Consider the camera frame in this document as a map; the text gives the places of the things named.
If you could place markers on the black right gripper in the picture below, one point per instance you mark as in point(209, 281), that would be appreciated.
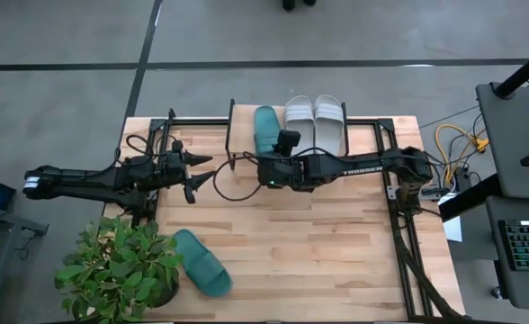
point(282, 150)

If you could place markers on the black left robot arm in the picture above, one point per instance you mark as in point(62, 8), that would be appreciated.
point(80, 184)

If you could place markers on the person's foot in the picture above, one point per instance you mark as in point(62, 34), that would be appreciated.
point(309, 2)

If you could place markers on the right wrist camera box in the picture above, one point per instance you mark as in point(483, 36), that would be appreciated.
point(290, 137)

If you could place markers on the black aluminium rig frame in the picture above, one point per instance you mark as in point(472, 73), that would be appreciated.
point(192, 121)

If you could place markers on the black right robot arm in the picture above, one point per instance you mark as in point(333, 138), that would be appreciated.
point(359, 166)

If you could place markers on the wooden shelf black metal legs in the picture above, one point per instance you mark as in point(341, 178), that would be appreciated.
point(242, 135)

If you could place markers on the green rubber slide sandal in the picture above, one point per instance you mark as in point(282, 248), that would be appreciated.
point(266, 126)
point(201, 265)

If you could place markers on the green leafy plant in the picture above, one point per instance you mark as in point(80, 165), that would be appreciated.
point(116, 265)

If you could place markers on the black plant pot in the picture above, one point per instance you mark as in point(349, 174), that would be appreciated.
point(167, 294)

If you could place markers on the white paper sheet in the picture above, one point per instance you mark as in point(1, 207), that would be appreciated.
point(452, 225)

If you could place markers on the grey desk top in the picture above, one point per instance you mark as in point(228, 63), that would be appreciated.
point(512, 144)

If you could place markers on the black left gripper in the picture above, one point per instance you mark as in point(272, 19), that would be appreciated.
point(170, 168)

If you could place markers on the black monitor pole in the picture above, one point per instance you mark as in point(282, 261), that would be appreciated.
point(523, 69)

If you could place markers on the grey metal bracket plate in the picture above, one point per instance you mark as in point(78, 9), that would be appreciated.
point(392, 192)

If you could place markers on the grey rubber slide sandal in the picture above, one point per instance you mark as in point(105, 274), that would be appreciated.
point(329, 121)
point(299, 121)

